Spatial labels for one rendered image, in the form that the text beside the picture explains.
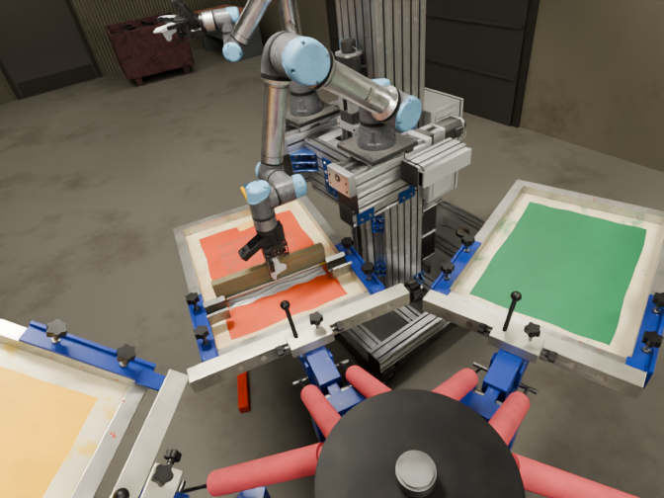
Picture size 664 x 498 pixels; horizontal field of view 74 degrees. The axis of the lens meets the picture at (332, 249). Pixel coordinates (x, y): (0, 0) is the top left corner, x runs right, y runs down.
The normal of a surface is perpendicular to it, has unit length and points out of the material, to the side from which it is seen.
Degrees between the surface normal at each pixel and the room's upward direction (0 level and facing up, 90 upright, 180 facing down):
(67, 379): 32
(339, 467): 0
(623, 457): 0
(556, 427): 0
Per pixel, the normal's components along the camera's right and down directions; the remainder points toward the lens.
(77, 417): 0.43, -0.66
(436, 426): -0.11, -0.77
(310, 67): 0.43, 0.46
